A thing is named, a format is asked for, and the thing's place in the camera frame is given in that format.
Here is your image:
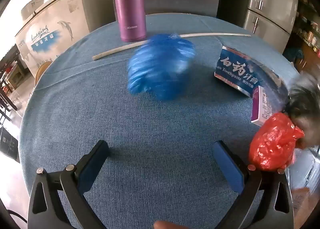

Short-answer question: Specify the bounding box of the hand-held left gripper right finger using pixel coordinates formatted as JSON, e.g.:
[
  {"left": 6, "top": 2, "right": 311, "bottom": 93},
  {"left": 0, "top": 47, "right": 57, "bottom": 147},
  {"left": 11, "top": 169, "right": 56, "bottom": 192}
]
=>
[{"left": 212, "top": 140, "right": 294, "bottom": 229}]

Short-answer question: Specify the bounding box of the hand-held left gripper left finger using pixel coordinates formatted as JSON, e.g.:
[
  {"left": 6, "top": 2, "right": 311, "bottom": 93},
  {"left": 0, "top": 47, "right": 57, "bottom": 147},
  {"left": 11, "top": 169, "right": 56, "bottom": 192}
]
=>
[{"left": 27, "top": 140, "right": 109, "bottom": 229}]

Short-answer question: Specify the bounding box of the red plastic bag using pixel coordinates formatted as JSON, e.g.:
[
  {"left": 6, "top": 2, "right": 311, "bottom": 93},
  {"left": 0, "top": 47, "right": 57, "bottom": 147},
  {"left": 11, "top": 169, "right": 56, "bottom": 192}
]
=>
[{"left": 248, "top": 112, "right": 305, "bottom": 172}]

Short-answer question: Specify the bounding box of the blue silver toothpaste box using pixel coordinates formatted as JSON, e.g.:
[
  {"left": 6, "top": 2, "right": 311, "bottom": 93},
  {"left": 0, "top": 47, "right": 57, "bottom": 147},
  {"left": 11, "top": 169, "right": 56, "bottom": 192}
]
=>
[{"left": 214, "top": 45, "right": 288, "bottom": 98}]

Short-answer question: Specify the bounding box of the blue plastic bag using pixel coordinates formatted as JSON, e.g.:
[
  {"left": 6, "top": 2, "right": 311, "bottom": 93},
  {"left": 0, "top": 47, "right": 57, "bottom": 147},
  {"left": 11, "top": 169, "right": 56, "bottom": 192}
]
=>
[{"left": 127, "top": 33, "right": 196, "bottom": 100}]

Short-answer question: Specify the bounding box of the person's left hand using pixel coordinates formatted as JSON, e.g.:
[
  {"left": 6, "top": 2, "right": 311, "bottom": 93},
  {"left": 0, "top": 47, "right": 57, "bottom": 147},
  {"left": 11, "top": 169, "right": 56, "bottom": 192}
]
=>
[{"left": 153, "top": 220, "right": 183, "bottom": 229}]

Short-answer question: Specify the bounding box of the purple white medicine box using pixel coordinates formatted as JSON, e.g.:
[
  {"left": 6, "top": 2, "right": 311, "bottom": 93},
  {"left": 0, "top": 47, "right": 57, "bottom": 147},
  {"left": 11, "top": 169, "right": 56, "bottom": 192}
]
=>
[{"left": 251, "top": 86, "right": 290, "bottom": 126}]

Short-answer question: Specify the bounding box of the silver foil wrapper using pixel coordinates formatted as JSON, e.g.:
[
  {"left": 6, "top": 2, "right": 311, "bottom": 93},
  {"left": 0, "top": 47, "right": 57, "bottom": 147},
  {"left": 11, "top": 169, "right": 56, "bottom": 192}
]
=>
[{"left": 286, "top": 146, "right": 320, "bottom": 192}]

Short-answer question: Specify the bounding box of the blue tablecloth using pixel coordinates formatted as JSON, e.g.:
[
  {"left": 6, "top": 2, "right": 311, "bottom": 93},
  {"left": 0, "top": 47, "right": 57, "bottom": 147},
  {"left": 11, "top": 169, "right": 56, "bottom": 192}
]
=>
[{"left": 18, "top": 14, "right": 304, "bottom": 229}]

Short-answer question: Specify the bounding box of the black plastic crate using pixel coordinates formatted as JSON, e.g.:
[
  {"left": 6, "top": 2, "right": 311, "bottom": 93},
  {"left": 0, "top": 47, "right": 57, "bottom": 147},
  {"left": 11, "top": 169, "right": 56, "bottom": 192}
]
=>
[{"left": 0, "top": 126, "right": 20, "bottom": 162}]

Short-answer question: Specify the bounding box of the silver refrigerator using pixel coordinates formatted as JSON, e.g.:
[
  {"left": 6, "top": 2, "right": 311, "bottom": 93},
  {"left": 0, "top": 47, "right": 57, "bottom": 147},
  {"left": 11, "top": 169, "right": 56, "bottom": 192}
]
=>
[{"left": 217, "top": 0, "right": 300, "bottom": 50}]

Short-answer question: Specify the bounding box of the yellow plastic stool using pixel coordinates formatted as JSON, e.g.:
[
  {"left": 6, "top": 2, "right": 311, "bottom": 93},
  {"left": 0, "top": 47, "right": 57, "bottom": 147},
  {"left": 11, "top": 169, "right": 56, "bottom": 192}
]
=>
[{"left": 34, "top": 59, "right": 53, "bottom": 87}]

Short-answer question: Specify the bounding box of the long white stick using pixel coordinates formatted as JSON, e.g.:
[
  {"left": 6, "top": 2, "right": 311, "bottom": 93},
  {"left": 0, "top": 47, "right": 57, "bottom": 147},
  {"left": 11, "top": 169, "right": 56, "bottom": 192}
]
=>
[{"left": 92, "top": 32, "right": 252, "bottom": 61}]

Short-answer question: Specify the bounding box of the white chest freezer dolphin print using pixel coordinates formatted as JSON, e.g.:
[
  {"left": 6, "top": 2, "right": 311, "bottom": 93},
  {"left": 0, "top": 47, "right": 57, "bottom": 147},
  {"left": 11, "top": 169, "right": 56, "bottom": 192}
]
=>
[{"left": 14, "top": 0, "right": 113, "bottom": 77}]

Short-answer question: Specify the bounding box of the purple thermos bottle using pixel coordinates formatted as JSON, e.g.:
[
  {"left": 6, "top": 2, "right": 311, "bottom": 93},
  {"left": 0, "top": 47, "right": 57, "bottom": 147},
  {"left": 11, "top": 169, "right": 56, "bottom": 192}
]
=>
[{"left": 111, "top": 0, "right": 147, "bottom": 43}]

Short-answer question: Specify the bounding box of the white rice cooker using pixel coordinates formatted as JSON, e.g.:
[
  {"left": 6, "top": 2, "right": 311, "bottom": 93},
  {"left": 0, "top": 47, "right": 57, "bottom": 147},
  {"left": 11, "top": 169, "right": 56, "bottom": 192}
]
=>
[{"left": 21, "top": 0, "right": 46, "bottom": 19}]

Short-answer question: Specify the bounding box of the wall shelf with goods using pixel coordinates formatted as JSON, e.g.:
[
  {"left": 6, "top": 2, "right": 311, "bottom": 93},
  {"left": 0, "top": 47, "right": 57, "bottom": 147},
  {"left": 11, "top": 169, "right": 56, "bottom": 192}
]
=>
[{"left": 295, "top": 0, "right": 320, "bottom": 58}]

